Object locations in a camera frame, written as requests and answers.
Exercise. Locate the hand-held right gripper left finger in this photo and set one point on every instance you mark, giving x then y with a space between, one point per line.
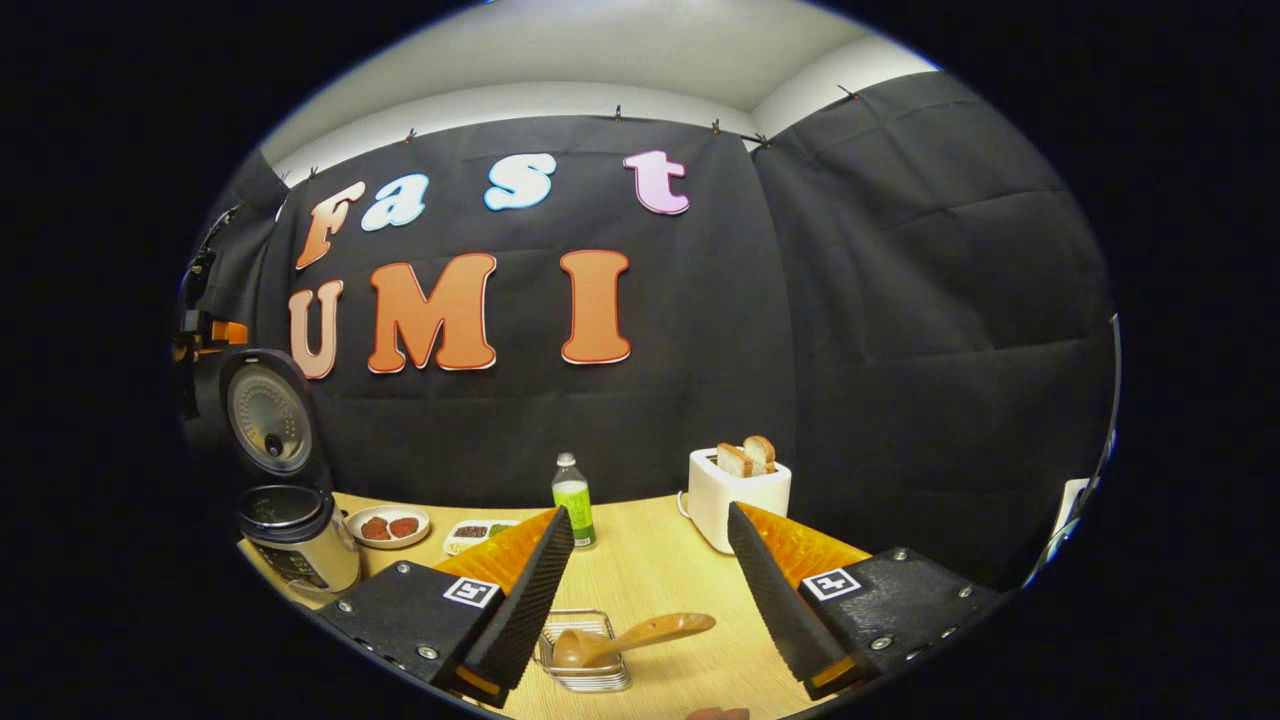
530 610

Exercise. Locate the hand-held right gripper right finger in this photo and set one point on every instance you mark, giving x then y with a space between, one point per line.
778 610

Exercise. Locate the wooden spoon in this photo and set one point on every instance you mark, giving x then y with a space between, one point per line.
650 632

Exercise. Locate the grey rice cooker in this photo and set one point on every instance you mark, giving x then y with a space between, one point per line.
300 545

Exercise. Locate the white divided bean dish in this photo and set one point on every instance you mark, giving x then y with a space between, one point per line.
470 532

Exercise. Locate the green label plastic bottle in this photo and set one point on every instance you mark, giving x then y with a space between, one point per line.
574 505

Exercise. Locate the white toaster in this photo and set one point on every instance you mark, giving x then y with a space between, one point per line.
730 500

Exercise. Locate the red meat patty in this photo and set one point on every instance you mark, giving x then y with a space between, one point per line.
404 527
375 529

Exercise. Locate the toasted bread slice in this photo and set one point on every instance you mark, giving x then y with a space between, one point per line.
762 452
733 460

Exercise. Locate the white oval plate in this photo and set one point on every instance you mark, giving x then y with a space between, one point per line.
385 545

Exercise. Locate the black backdrop cloth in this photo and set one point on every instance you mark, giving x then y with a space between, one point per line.
900 350

